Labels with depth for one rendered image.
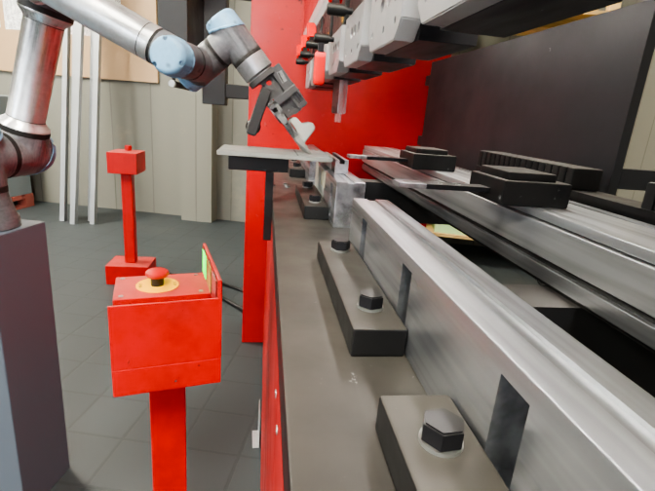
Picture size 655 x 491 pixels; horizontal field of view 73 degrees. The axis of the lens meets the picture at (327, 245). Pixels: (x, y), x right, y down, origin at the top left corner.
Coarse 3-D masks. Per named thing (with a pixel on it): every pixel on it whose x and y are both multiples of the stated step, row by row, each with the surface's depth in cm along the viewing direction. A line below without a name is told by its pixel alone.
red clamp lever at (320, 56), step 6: (318, 36) 88; (324, 36) 88; (318, 42) 89; (324, 42) 89; (318, 48) 89; (318, 54) 89; (324, 54) 90; (318, 60) 90; (324, 60) 90; (318, 66) 90; (324, 66) 90; (318, 72) 90; (324, 72) 91; (318, 78) 91; (324, 78) 91; (318, 84) 92
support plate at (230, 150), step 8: (224, 144) 115; (216, 152) 99; (224, 152) 99; (232, 152) 100; (240, 152) 100; (248, 152) 100; (256, 152) 102; (264, 152) 103; (272, 152) 105; (280, 152) 106; (288, 152) 108; (296, 152) 110; (304, 152) 112; (312, 152) 114; (320, 152) 116; (304, 160) 102; (312, 160) 102; (320, 160) 103; (328, 160) 103
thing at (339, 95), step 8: (344, 80) 102; (336, 88) 106; (344, 88) 103; (336, 96) 106; (344, 96) 103; (336, 104) 105; (344, 104) 104; (336, 112) 105; (344, 112) 104; (336, 120) 110
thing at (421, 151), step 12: (348, 156) 111; (360, 156) 110; (372, 156) 111; (408, 156) 111; (420, 156) 107; (432, 156) 108; (444, 156) 108; (420, 168) 108; (432, 168) 109; (444, 168) 109
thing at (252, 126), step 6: (264, 90) 103; (258, 96) 104; (264, 96) 104; (258, 102) 104; (264, 102) 104; (258, 108) 104; (264, 108) 105; (252, 114) 105; (258, 114) 105; (252, 120) 105; (258, 120) 105; (246, 126) 107; (252, 126) 105; (258, 126) 106; (252, 132) 106
